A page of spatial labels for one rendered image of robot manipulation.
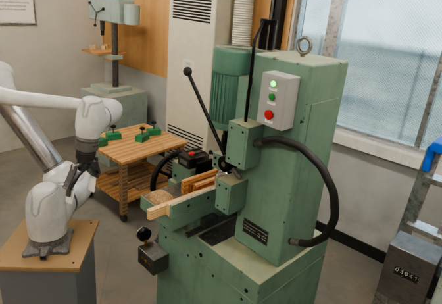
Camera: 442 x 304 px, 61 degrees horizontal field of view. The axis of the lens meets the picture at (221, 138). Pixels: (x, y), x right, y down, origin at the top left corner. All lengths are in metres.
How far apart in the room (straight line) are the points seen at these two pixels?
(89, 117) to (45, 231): 0.53
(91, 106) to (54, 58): 2.95
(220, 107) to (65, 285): 0.96
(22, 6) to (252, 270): 3.45
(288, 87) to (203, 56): 1.98
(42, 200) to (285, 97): 1.05
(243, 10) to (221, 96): 1.58
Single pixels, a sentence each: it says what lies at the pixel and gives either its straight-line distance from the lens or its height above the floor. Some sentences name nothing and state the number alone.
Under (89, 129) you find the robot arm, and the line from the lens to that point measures 1.48.
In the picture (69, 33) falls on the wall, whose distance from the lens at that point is 4.44.
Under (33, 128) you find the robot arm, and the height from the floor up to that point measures 1.06.
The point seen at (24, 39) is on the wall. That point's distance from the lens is 4.25.
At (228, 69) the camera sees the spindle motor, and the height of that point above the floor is 1.44.
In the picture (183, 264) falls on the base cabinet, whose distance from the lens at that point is 1.65.
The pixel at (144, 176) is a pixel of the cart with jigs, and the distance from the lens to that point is 3.24.
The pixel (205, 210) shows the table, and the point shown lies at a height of 0.87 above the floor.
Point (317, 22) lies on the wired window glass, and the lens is 2.88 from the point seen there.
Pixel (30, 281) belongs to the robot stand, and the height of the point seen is 0.54.
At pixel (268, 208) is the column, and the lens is 1.33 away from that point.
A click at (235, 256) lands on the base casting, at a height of 0.80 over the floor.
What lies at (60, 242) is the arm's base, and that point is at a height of 0.66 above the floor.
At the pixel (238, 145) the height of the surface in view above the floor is 1.23.
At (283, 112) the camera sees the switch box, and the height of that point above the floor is 1.38.
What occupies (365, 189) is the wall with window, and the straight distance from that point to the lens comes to 2.85.
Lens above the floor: 1.69
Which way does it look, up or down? 21 degrees down
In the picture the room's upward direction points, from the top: 5 degrees clockwise
